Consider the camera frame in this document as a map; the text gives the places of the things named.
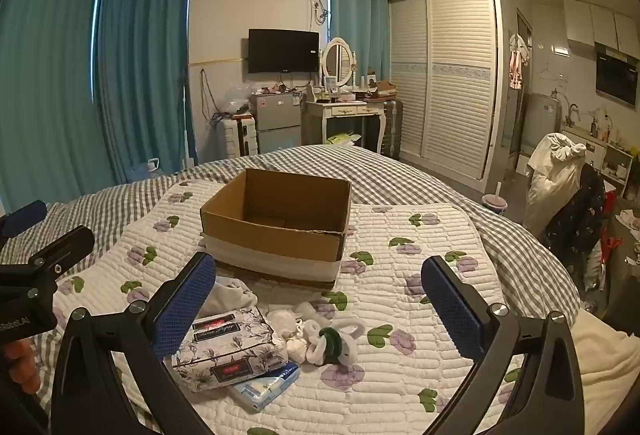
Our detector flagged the white cloth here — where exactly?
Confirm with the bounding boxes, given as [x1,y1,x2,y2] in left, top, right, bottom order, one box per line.
[197,277,259,322]

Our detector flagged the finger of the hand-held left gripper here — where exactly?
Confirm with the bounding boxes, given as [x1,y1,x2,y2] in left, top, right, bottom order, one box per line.
[0,200,48,241]
[27,225,96,277]

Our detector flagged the quilted floral bed mat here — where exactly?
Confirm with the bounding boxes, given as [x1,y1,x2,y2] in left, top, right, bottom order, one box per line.
[50,179,527,435]

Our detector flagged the clear plastic bag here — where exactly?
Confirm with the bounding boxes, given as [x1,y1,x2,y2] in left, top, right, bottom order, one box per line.
[222,87,251,116]

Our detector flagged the yellow green bag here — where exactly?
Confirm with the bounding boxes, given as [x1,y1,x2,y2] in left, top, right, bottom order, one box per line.
[327,130,362,147]

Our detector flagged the silver mini fridge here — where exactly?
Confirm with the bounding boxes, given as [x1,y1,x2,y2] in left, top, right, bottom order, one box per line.
[248,93,303,155]

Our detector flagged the black wall television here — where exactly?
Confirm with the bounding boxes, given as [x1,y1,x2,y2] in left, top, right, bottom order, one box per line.
[248,29,320,74]

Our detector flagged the white socks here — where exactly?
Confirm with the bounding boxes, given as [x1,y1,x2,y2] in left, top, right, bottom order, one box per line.
[266,307,315,364]

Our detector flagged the clear water jug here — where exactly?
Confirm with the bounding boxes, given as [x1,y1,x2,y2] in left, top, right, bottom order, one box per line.
[127,158,169,184]

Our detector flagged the white garment on chair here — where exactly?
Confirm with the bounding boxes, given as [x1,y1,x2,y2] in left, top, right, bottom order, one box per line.
[524,132,589,237]

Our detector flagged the grey washing machine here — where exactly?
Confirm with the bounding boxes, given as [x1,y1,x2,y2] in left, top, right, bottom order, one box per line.
[522,92,564,152]

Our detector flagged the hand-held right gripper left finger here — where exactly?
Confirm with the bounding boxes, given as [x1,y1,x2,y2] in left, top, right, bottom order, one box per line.
[50,251,217,435]

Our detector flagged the white dressing table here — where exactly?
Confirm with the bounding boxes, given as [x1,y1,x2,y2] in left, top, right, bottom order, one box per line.
[302,99,389,148]

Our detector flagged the cardboard box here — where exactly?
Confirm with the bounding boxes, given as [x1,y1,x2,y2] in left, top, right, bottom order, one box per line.
[199,168,353,292]

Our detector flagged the teal window curtain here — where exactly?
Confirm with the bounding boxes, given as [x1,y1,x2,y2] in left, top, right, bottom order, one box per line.
[96,0,194,184]

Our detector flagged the white suitcase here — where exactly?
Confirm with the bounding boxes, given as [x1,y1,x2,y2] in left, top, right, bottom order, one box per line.
[216,114,259,160]

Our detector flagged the floral tissue pack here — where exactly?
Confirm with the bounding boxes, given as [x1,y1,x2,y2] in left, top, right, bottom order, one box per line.
[171,306,290,392]

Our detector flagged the oval vanity mirror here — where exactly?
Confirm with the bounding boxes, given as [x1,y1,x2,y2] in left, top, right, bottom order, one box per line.
[321,37,359,92]

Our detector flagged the wide teal curtain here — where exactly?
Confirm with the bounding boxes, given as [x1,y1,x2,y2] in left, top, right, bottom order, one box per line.
[0,0,102,218]

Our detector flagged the black range hood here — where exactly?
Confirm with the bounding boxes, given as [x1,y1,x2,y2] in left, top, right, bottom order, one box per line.
[594,42,640,108]

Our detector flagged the white wall cabinets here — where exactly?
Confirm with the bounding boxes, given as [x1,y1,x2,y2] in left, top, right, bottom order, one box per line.
[562,0,640,54]

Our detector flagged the dark suitcase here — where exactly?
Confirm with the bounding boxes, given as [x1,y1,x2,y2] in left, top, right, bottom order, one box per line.
[379,100,404,160]

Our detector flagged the dark floral garment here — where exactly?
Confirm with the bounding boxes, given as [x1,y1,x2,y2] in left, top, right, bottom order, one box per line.
[544,164,609,262]

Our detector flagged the cream blanket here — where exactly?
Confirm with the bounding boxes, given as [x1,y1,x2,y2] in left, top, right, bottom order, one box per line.
[569,309,640,435]

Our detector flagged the white louvred wardrobe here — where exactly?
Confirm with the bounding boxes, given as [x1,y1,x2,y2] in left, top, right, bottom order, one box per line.
[387,0,517,196]

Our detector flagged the white plush toy green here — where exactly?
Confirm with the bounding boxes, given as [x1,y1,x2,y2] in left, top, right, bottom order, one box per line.
[304,315,369,369]

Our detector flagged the hanging wall cable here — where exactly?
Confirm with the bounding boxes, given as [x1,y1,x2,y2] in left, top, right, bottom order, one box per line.
[199,68,222,122]

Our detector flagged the hanging pink clothes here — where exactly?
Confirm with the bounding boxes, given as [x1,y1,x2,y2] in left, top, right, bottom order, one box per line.
[507,34,531,90]

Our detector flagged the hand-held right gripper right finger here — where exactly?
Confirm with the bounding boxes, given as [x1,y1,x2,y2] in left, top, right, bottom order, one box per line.
[421,256,586,435]

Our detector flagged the narrow teal curtain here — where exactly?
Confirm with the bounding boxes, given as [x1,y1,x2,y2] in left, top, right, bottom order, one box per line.
[327,0,391,84]

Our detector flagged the person's left hand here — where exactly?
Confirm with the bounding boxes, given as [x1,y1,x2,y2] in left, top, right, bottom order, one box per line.
[0,339,42,397]

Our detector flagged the brown boxes on table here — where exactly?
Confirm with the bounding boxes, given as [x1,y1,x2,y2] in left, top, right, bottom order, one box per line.
[372,81,399,102]

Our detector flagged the blue tissue pack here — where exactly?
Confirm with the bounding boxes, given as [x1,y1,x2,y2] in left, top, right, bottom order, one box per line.
[229,361,301,413]

